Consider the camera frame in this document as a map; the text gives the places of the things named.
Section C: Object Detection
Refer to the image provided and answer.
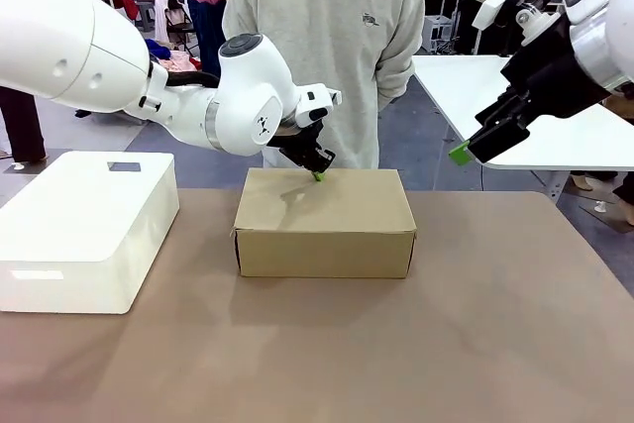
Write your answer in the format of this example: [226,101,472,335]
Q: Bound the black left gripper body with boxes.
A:
[268,119,337,174]

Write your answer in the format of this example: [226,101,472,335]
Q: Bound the pile of colourful clothes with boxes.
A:
[145,38,203,73]

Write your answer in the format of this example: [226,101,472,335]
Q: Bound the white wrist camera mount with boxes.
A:
[295,84,344,130]
[472,0,527,32]

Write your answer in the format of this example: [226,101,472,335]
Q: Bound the folding chair with clothes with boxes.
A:
[154,0,197,53]

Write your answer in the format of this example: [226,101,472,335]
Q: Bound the white background table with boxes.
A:
[411,54,634,171]

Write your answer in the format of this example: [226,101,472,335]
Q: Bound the brown cardboard shoe box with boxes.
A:
[231,167,419,280]

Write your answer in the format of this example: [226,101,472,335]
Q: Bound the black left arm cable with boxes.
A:
[164,70,222,91]

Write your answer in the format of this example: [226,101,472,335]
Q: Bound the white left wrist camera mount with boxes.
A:
[295,84,344,130]

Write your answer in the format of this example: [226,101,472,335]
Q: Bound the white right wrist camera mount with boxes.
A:
[472,0,527,32]

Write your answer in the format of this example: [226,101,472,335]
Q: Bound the person in grey sweatshirt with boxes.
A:
[221,0,427,171]

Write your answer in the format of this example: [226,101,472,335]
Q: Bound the white rectangular storage box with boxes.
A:
[0,150,180,316]

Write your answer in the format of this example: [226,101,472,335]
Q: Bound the black background desk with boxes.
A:
[439,0,521,57]

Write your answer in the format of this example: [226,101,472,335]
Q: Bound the bystander legs in dark trousers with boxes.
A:
[0,85,49,163]

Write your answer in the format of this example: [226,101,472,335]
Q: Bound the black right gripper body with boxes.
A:
[499,18,612,121]

